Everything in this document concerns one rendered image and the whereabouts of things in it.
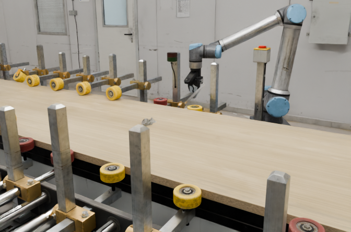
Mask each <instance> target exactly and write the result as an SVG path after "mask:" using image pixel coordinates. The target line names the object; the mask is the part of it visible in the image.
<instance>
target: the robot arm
mask: <svg viewBox="0 0 351 232"><path fill-rule="evenodd" d="M306 15H307V11H306V9H305V7H304V6H302V5H300V4H291V5H288V6H285V7H283V8H281V9H279V10H277V11H275V14H273V15H271V16H269V17H267V18H265V19H263V20H260V21H258V22H256V23H254V24H252V25H250V26H248V27H246V28H244V29H242V30H240V31H237V32H235V33H233V34H231V35H229V36H227V37H225V38H223V39H221V40H218V41H216V42H213V43H210V44H209V45H203V44H202V43H194V44H190V45H189V68H190V70H191V71H190V72H189V74H188V76H187V77H186V78H185V80H184V83H185V84H188V89H189V91H190V93H191V92H196V91H197V90H198V89H199V88H200V84H202V83H203V76H201V68H202V59H220V58H221V53H222V52H224V51H225V50H227V49H230V48H232V47H234V46H236V45H239V44H241V43H243V42H245V41H247V40H249V39H251V38H254V37H256V36H258V35H260V34H262V33H264V32H266V31H269V30H271V29H273V28H275V27H277V26H283V31H282V36H281V40H280V45H279V50H278V55H277V60H276V65H275V71H274V76H273V81H272V85H271V86H265V88H264V105H263V121H264V122H270V123H277V124H283V116H285V115H286V114H287V113H288V111H289V108H290V105H289V97H290V92H289V90H288V86H289V82H290V77H291V73H292V69H293V64H294V59H295V55H296V50H297V45H298V40H299V36H300V31H301V27H302V24H303V21H304V19H305V17H306ZM194 85H195V86H196V87H194Z"/></svg>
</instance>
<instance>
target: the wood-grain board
mask: <svg viewBox="0 0 351 232"><path fill-rule="evenodd" d="M55 103H60V104H62V105H64V106H66V112H67V123H68V134H69V144H70V149H72V150H73V152H74V158H77V159H80V160H83V161H86V162H89V163H92V164H95V165H99V166H103V165H105V164H109V163H119V164H122V165H123V166H124V167H125V174H128V175H131V170H130V147H129V135H128V131H129V129H131V128H132V127H134V126H136V125H138V124H140V125H142V123H141V122H142V120H144V119H145V118H146V119H150V118H153V119H154V120H155V121H156V123H153V124H152V125H147V126H146V127H148V128H149V132H150V169H151V182H154V183H158V184H161V185H165V186H167V187H170V188H176V187H177V186H179V185H182V184H192V185H195V186H197V187H199V188H200V189H201V192H202V197H203V198H206V199H209V200H212V201H216V202H219V203H222V204H226V205H229V206H232V207H236V208H239V209H242V210H245V211H248V212H251V213H255V214H258V215H262V216H264V211H265V197H266V183H267V178H268V177H269V175H270V174H271V172H272V171H275V170H277V171H281V172H285V173H287V174H289V175H290V188H289V199H288V210H287V220H286V223H287V224H289V222H290V221H291V220H292V219H294V218H298V217H304V218H309V219H312V220H314V221H316V222H318V223H320V224H321V225H322V226H323V227H324V229H325V232H351V135H345V134H338V133H332V132H326V131H319V130H313V129H306V128H302V127H296V126H289V125H283V124H277V123H270V122H264V121H257V120H251V119H245V118H238V117H232V116H228V115H221V114H215V113H208V112H202V111H195V110H189V109H183V108H176V107H170V106H163V105H157V104H153V103H146V102H140V101H134V100H127V99H121V98H119V99H116V100H109V99H108V98H107V96H102V95H95V94H86V95H79V94H78V92H76V91H72V90H66V89H61V90H56V91H53V90H52V89H51V87H47V86H40V85H37V86H33V87H30V86H28V84H27V83H21V82H15V81H11V80H4V79H0V107H3V106H11V107H13V108H15V114H16V117H17V129H18V136H19V138H22V137H31V138H33V140H34V145H35V146H37V147H41V148H44V149H47V150H51V151H52V146H51V137H50V128H49V118H48V109H47V108H48V107H49V106H50V105H52V104H55ZM144 126H145V125H144Z"/></svg>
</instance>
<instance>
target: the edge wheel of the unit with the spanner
mask: <svg viewBox="0 0 351 232"><path fill-rule="evenodd" d="M154 104H157V105H163V106H166V105H167V99H166V98H155V99H154Z"/></svg>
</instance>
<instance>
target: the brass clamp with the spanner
mask: <svg viewBox="0 0 351 232"><path fill-rule="evenodd" d="M167 103H170V104H171V107H176V108H183V109H184V107H185V104H184V102H182V101H180V102H173V100H171V99H168V100H167Z"/></svg>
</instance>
